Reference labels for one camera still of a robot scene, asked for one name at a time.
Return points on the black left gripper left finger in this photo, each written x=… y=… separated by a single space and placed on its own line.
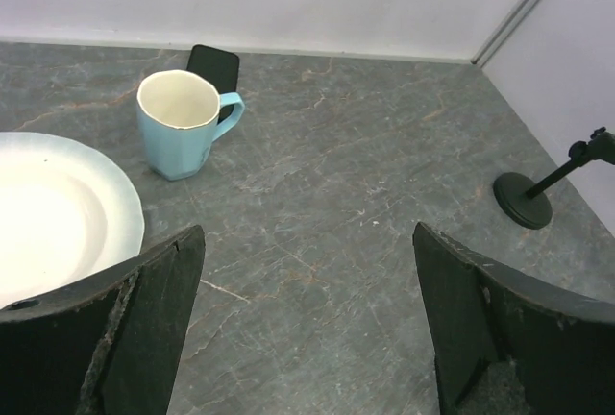
x=110 y=343

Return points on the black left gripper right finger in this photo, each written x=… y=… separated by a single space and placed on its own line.
x=481 y=311

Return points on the black round-base phone stand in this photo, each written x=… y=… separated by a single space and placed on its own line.
x=525 y=201

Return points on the black smartphone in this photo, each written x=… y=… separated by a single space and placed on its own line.
x=219 y=67

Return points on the white paper plate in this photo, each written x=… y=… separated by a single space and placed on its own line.
x=67 y=212

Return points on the light blue ceramic mug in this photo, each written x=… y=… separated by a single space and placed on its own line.
x=180 y=115

